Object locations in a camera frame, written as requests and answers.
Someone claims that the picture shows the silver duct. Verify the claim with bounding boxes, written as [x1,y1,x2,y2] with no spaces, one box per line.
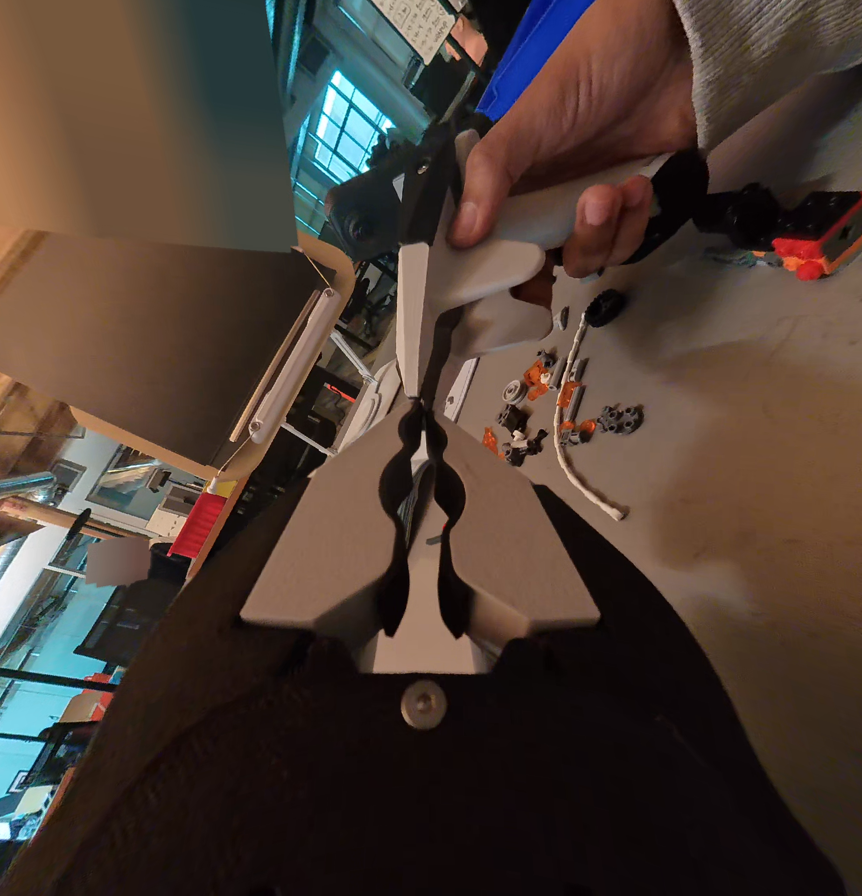
[0,470,59,504]

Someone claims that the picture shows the red ribbed object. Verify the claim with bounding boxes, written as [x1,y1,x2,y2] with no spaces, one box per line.
[166,479,229,561]

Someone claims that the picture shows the person's right hand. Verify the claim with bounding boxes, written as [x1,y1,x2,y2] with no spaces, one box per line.
[447,0,699,309]

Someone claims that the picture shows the black lego tyre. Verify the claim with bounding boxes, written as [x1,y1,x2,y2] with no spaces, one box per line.
[586,288,628,329]

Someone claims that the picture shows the white handwritten sheet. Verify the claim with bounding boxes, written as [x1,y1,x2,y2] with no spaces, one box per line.
[370,0,458,65]

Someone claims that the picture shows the black red lego model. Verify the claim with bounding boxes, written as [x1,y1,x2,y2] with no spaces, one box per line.
[711,183,862,282]

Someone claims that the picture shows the cluster of small lego pieces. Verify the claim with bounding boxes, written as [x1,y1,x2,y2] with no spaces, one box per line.
[483,346,645,469]

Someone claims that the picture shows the person's right forearm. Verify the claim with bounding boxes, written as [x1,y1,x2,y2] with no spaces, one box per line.
[672,0,862,151]

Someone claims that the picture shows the dark desk with wooden edge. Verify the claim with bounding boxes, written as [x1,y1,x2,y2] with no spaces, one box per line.
[0,225,356,484]

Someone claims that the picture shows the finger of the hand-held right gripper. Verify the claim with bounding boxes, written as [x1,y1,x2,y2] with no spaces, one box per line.
[394,241,468,403]

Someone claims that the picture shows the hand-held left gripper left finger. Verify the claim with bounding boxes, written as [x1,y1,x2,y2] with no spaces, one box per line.
[238,399,423,673]

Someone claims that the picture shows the white flexible lego hose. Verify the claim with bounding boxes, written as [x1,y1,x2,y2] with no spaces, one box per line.
[553,308,628,522]

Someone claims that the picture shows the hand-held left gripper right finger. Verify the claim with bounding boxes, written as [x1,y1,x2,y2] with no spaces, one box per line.
[424,409,603,665]

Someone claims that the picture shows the white bar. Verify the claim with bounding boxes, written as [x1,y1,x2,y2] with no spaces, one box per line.
[247,288,342,447]

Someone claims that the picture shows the blue plastic bin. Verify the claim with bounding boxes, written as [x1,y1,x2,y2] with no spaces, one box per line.
[476,0,600,123]

